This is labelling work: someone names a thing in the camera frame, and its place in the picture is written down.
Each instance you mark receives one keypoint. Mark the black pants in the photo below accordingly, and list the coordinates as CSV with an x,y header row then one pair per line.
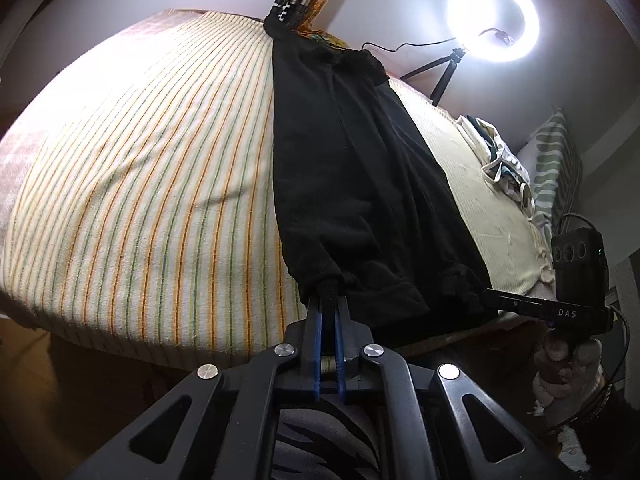
x,y
350,185

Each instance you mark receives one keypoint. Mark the black light tripod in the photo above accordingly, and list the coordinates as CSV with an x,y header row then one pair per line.
x,y
440,72

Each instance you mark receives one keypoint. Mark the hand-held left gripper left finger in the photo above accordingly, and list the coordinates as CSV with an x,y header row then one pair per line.
x,y
313,355

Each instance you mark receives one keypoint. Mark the pile of white clothes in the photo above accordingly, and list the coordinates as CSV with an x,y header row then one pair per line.
x,y
500,160

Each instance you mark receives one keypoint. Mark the zebra print clothing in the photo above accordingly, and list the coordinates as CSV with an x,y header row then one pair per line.
x,y
322,445

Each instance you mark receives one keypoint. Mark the cream plain blanket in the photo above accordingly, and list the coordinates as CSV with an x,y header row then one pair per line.
x,y
480,210

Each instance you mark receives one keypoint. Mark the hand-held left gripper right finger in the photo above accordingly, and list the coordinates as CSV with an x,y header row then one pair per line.
x,y
341,355

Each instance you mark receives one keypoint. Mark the person's right hand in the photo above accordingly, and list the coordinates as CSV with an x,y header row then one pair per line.
x,y
560,365

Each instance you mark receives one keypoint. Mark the striped bed blanket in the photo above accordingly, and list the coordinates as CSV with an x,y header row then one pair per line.
x,y
140,185

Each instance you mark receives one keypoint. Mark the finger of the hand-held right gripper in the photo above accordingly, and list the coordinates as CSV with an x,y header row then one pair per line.
x,y
515,303

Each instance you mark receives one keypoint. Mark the green striped pillow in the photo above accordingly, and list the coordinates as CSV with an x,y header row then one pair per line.
x,y
550,170

